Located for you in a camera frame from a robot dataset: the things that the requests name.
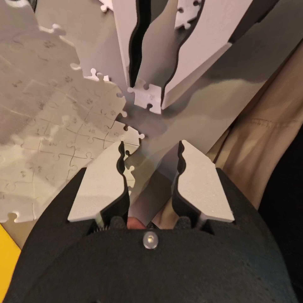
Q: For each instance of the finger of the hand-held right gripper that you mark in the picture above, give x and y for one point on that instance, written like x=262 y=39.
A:
x=208 y=40
x=124 y=28

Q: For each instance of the dark cloth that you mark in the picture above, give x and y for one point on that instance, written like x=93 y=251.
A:
x=284 y=224

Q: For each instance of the yellow plastic box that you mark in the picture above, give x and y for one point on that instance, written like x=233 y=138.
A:
x=7 y=260

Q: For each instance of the white puzzle piece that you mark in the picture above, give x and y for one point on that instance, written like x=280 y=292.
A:
x=188 y=13
x=148 y=98
x=106 y=4

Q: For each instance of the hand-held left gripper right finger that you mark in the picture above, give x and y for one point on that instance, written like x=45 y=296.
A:
x=203 y=187

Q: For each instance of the partly built white puzzle ball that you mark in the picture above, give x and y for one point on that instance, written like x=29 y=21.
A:
x=47 y=106

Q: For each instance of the beige trousers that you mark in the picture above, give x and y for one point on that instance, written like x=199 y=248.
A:
x=260 y=142

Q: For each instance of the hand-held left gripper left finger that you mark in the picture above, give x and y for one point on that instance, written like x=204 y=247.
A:
x=99 y=187

